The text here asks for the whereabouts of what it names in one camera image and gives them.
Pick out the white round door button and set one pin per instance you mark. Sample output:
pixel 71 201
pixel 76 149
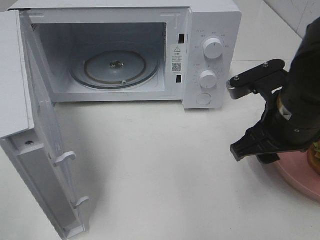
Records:
pixel 204 99

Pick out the burger with lettuce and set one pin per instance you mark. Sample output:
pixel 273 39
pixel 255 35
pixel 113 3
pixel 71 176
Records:
pixel 313 157

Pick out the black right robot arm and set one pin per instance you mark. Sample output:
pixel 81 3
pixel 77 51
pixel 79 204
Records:
pixel 305 68

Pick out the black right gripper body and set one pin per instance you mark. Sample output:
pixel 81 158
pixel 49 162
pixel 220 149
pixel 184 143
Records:
pixel 291 123

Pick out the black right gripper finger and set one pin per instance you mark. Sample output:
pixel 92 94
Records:
pixel 268 158
pixel 256 141

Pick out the white microwave door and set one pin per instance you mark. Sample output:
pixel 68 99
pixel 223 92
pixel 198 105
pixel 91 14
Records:
pixel 29 130

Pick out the white microwave knob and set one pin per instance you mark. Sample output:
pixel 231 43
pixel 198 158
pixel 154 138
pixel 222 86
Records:
pixel 208 79
pixel 213 47

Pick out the glass microwave turntable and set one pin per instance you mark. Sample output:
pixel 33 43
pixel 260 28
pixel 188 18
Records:
pixel 115 65

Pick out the pink round plate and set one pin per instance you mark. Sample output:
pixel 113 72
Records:
pixel 295 169

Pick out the white microwave oven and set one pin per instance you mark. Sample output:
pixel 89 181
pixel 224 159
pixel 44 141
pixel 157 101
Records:
pixel 177 27

